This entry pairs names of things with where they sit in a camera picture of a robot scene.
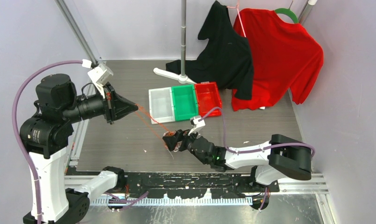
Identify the pink hanger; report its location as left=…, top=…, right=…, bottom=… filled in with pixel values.
left=227, top=0, right=247, bottom=38

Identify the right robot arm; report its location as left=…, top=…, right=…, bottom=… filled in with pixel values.
left=162, top=130, right=315, bottom=192

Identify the aluminium frame rail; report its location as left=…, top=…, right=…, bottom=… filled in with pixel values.
left=55, top=0, right=98, bottom=63

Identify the red plastic bin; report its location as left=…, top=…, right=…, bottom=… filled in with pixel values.
left=194, top=82, right=222, bottom=117

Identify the garment rack pole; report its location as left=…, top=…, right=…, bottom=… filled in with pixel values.
left=180, top=0, right=187, bottom=80

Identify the white plastic bin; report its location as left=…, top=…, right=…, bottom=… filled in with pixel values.
left=148, top=87, right=175, bottom=124

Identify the white rack base foot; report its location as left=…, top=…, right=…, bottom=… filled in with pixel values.
left=153, top=68, right=196, bottom=84

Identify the black t-shirt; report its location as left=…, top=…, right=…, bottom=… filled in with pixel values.
left=166, top=0, right=254, bottom=101

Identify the green plastic bin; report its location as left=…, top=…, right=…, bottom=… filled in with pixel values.
left=171, top=84, right=198, bottom=121

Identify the orange cable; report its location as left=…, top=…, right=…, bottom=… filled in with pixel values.
left=135, top=104, right=172, bottom=146

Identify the green hanger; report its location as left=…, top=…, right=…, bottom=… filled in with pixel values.
left=274, top=0, right=299, bottom=24

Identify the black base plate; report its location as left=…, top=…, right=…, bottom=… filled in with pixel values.
left=109, top=172, right=265, bottom=199

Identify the red t-shirt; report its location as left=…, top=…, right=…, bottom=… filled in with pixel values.
left=231, top=8, right=324, bottom=111

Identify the cable bundle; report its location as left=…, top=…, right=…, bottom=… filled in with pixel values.
left=163, top=130, right=181, bottom=153

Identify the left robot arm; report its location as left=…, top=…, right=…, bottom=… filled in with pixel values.
left=20, top=74, right=138, bottom=224

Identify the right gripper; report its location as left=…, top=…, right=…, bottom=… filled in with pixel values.
left=164, top=126, right=200, bottom=155

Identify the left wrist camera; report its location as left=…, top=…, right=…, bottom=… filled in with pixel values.
left=87, top=63, right=113, bottom=98

